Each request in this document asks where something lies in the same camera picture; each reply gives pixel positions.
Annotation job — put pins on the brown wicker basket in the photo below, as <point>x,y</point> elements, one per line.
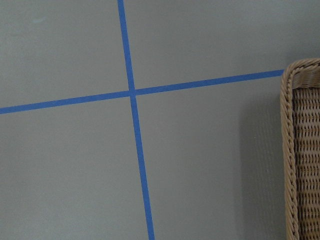
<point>300,128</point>

